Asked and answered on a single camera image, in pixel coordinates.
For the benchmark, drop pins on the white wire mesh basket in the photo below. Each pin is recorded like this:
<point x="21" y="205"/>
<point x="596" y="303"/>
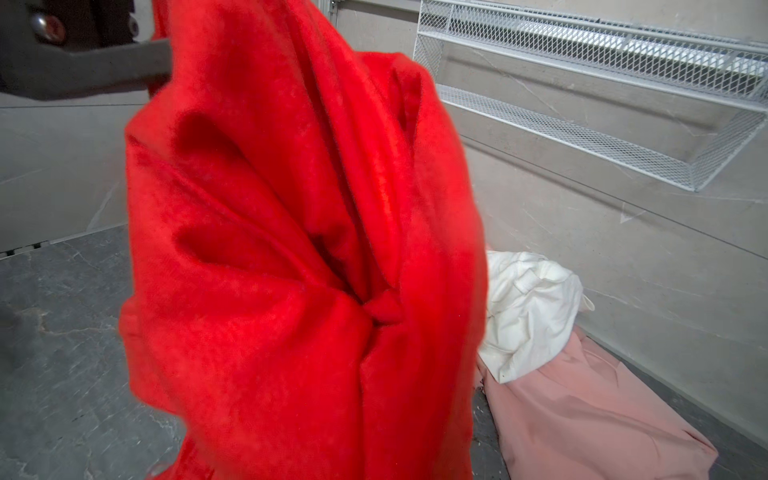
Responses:
<point x="709" y="69"/>

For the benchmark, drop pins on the aluminium frame profile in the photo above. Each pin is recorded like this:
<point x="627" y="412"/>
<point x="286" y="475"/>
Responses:
<point x="331" y="7"/>

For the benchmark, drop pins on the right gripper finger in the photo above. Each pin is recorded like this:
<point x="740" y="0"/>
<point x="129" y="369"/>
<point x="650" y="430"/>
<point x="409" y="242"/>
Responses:
<point x="55" y="50"/>

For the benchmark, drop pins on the pink cloth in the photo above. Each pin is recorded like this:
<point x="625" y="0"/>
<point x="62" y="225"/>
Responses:
<point x="585" y="415"/>

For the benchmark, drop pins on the white cloth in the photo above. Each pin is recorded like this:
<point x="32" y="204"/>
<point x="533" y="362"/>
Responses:
<point x="532" y="304"/>

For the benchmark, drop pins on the red cloth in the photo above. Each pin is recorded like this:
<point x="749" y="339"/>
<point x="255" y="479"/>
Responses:
<point x="308" y="260"/>

